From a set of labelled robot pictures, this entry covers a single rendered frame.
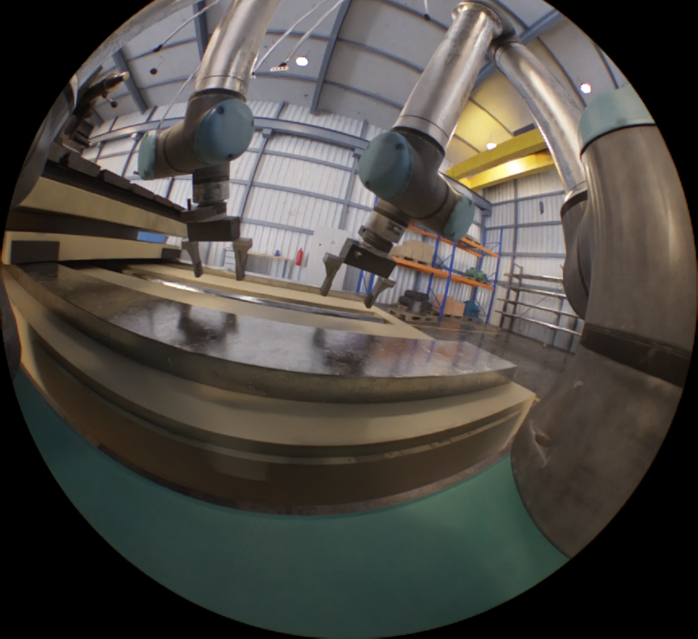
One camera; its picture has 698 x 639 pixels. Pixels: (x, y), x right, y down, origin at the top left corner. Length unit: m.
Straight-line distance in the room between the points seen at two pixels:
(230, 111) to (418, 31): 7.37
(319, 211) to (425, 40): 6.79
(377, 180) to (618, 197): 0.24
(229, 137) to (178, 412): 0.29
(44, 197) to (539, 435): 0.81
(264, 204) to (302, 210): 1.31
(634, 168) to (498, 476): 0.19
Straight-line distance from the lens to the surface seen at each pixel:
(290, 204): 7.17
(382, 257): 0.49
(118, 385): 0.20
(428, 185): 0.30
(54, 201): 0.67
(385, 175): 0.26
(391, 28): 7.55
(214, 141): 0.29
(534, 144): 7.57
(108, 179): 0.81
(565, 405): 0.16
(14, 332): 0.24
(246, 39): 0.39
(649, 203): 0.15
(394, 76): 8.11
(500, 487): 0.15
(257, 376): 0.17
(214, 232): 0.50
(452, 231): 0.37
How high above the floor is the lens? 0.82
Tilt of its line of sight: 4 degrees down
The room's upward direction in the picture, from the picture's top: 12 degrees clockwise
